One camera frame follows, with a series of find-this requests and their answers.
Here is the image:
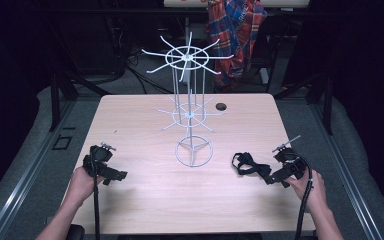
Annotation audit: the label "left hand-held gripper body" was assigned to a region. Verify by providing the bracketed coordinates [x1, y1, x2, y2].
[82, 142, 117, 178]

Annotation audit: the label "black bow tie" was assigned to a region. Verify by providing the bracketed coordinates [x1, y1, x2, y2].
[231, 151, 273, 180]

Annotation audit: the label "person's left hand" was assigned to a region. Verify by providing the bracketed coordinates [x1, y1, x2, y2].
[67, 166, 106, 205]

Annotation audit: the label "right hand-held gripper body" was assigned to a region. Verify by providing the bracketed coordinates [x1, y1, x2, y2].
[272, 134, 308, 180]

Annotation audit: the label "aluminium floor rail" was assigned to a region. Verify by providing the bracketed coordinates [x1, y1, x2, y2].
[0, 99, 78, 240]
[308, 101, 384, 240]

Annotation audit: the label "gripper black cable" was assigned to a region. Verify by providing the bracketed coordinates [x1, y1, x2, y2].
[90, 145, 102, 240]
[294, 155, 315, 240]

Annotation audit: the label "black metal frame stand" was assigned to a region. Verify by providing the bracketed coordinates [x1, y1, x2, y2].
[48, 64, 112, 133]
[272, 71, 335, 136]

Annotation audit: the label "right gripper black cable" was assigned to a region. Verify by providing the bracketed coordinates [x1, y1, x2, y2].
[294, 155, 315, 240]

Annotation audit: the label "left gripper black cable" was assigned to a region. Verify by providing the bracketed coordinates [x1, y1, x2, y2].
[90, 145, 102, 240]

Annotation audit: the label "plaid cloth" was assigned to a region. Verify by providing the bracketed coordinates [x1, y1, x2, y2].
[205, 0, 268, 92]

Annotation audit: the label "black floor cables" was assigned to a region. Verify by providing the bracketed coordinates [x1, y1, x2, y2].
[123, 46, 176, 95]

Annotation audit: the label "person's right hand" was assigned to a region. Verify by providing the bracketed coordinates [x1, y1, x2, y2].
[284, 169, 330, 215]

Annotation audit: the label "white wire display rack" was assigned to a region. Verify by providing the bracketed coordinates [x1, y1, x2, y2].
[141, 31, 235, 169]

